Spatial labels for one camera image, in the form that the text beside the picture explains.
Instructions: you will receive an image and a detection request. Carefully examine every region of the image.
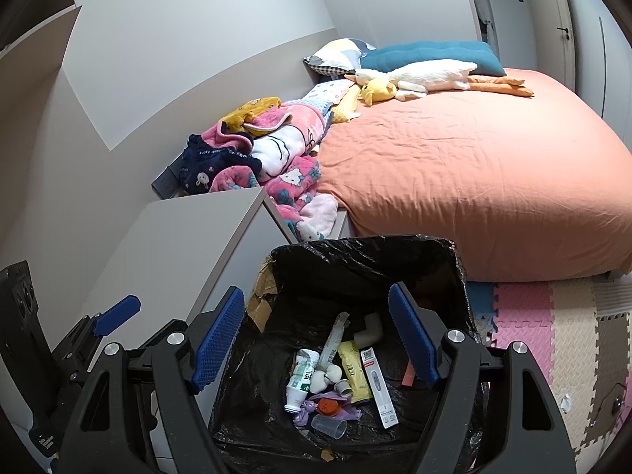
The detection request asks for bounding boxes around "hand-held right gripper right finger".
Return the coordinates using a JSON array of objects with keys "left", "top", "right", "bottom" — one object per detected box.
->
[{"left": 388, "top": 282, "right": 578, "bottom": 474}]

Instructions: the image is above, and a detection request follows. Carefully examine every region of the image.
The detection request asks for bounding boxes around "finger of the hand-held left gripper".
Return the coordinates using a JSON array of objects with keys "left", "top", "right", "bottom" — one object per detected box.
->
[{"left": 52, "top": 295, "right": 142, "bottom": 373}]

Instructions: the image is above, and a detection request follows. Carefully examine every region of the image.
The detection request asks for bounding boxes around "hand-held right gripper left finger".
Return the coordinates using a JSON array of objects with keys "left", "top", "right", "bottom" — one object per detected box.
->
[{"left": 52, "top": 286, "right": 245, "bottom": 474}]

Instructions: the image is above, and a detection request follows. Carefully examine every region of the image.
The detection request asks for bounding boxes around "grey pipe elbow fitting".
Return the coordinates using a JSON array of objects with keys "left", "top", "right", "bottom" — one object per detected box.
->
[{"left": 353, "top": 312, "right": 384, "bottom": 347}]

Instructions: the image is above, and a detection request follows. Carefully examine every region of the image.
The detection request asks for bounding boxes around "long white cardboard box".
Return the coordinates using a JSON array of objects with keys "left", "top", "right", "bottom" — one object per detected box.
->
[{"left": 359, "top": 346, "right": 400, "bottom": 429}]

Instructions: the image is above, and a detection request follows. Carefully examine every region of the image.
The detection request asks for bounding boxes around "yellow snack packet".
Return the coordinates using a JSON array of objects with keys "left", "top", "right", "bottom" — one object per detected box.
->
[{"left": 337, "top": 340, "right": 373, "bottom": 404}]

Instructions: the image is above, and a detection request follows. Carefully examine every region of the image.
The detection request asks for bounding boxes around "black-lined trash bin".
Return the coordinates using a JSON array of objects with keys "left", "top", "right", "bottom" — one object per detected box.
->
[{"left": 207, "top": 234, "right": 489, "bottom": 474}]

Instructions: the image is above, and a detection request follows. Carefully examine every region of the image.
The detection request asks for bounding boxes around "clear plastic wrapper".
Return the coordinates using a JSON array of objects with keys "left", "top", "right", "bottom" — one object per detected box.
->
[{"left": 321, "top": 312, "right": 350, "bottom": 371}]

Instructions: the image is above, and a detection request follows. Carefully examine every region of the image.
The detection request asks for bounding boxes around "white plastic drink bottle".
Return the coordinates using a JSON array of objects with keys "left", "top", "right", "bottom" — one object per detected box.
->
[{"left": 284, "top": 348, "right": 324, "bottom": 414}]

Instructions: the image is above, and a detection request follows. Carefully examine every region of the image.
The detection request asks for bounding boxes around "purple plastic bag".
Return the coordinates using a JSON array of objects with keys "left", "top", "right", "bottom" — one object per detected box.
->
[{"left": 293, "top": 390, "right": 363, "bottom": 428}]

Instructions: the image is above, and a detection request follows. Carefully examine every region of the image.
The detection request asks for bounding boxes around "clear plastic cup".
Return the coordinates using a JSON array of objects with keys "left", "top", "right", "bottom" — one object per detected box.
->
[{"left": 311, "top": 414, "right": 349, "bottom": 440}]

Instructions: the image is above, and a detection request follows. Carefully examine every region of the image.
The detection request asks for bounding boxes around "pastel foam puzzle mat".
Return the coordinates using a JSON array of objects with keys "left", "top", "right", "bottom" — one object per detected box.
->
[{"left": 464, "top": 276, "right": 632, "bottom": 474}]

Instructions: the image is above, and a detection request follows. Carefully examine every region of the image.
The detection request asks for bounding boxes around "pale pink garment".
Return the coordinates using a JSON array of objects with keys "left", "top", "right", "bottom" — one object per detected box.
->
[{"left": 296, "top": 194, "right": 339, "bottom": 243}]

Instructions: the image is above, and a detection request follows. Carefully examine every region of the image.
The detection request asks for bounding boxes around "bed with orange sheet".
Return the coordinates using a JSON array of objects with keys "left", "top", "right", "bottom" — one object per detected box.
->
[{"left": 316, "top": 68, "right": 632, "bottom": 283}]

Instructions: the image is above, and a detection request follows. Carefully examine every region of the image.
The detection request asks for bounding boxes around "navy printed garment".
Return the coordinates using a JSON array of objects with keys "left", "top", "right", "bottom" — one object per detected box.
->
[{"left": 180, "top": 133, "right": 263, "bottom": 194}]

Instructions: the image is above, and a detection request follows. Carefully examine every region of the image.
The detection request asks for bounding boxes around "pink fleece blanket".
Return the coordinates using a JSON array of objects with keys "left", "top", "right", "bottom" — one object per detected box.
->
[{"left": 200, "top": 103, "right": 337, "bottom": 223}]

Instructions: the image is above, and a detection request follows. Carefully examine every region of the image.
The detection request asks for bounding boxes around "mustard yellow garment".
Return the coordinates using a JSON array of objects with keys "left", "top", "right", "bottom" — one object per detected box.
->
[{"left": 220, "top": 96, "right": 282, "bottom": 134}]

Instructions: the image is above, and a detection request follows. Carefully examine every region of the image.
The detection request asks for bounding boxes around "yellow dotted pillow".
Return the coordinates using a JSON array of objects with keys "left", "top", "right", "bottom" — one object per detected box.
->
[{"left": 332, "top": 85, "right": 363, "bottom": 125}]

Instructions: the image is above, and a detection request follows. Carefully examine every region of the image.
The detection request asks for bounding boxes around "yellow duck plush toy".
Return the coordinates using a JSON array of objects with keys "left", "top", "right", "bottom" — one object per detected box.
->
[{"left": 358, "top": 78, "right": 398, "bottom": 107}]

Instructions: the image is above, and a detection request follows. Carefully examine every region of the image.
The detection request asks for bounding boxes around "pale dotted pillow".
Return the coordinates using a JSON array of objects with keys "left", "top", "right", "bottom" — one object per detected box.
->
[{"left": 301, "top": 79, "right": 352, "bottom": 112}]

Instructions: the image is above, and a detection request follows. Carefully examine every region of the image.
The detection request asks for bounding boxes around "white goose plush toy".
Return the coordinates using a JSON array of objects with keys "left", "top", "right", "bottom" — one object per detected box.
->
[{"left": 344, "top": 59, "right": 535, "bottom": 102}]

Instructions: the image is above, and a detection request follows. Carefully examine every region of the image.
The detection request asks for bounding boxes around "teal long pillow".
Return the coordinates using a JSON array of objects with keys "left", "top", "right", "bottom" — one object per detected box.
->
[{"left": 360, "top": 40, "right": 505, "bottom": 78}]

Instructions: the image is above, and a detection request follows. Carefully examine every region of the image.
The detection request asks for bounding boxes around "checkered patchwork pillow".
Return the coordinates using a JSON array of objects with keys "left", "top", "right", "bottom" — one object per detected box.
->
[{"left": 303, "top": 38, "right": 376, "bottom": 80}]

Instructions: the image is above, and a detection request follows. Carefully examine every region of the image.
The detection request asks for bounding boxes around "grey room door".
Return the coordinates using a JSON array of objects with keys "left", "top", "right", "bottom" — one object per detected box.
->
[{"left": 474, "top": 0, "right": 578, "bottom": 94}]

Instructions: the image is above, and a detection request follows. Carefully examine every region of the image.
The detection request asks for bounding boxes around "black wall socket panel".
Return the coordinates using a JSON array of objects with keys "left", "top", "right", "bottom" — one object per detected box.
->
[{"left": 151, "top": 163, "right": 184, "bottom": 199}]

